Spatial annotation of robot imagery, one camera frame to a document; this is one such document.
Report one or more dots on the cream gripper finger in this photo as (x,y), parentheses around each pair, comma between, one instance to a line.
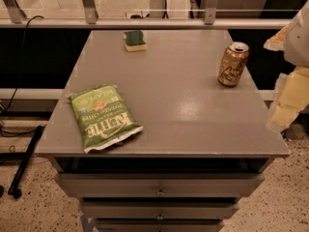
(291,96)
(277,41)

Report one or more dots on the orange soda can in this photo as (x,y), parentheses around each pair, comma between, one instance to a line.
(233,63)

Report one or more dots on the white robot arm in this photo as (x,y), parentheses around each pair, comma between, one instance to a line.
(296,49)

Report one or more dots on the green and yellow sponge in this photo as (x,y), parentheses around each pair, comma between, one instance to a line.
(134,41)

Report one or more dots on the grey drawer cabinet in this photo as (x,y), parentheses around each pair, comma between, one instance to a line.
(191,123)

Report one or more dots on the bottom grey drawer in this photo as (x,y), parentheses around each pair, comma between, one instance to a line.
(158,226)

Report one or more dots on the grey drawer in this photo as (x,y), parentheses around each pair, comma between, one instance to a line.
(159,210)
(158,226)
(158,185)

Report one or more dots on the green potato chips bag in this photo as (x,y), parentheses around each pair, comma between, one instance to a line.
(103,117)

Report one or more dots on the middle grey drawer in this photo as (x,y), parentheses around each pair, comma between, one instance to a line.
(159,210)

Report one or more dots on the top grey drawer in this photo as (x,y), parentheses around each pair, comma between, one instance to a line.
(158,185)

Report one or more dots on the black pole with wheel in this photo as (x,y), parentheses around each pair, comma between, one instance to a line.
(14,190)

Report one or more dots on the metal window rail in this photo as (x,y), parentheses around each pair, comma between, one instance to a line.
(126,14)

